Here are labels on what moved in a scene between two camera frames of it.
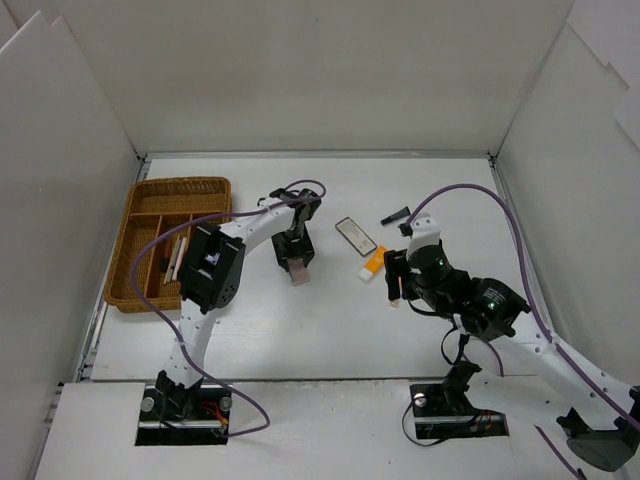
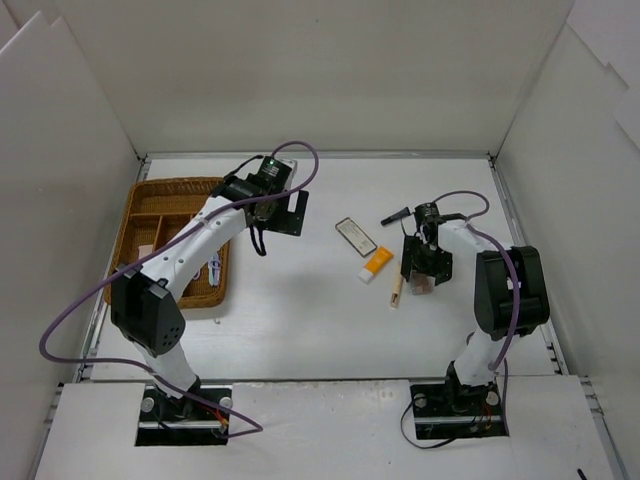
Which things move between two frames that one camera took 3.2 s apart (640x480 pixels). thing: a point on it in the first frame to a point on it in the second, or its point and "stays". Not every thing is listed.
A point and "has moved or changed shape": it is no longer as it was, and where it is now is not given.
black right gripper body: [395, 267] to [426, 260]
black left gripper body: [293, 255] to [288, 215]
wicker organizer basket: [152, 202] stays
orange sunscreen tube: [374, 264] stays
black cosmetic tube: [396, 216] stays
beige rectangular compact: [299, 272] has moved or changed shape
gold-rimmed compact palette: [356, 236] stays
